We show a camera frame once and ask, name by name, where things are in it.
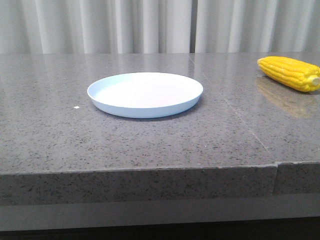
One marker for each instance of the yellow corn cob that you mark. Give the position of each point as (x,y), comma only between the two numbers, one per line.
(293,73)

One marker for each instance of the white curtain panel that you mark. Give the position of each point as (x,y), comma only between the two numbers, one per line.
(234,26)
(97,26)

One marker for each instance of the white curtain left panel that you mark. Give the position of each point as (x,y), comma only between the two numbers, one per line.
(97,26)

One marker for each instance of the white curtain right panel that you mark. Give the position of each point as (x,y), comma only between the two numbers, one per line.
(234,26)

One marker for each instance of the light blue round plate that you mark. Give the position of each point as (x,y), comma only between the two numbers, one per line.
(145,95)

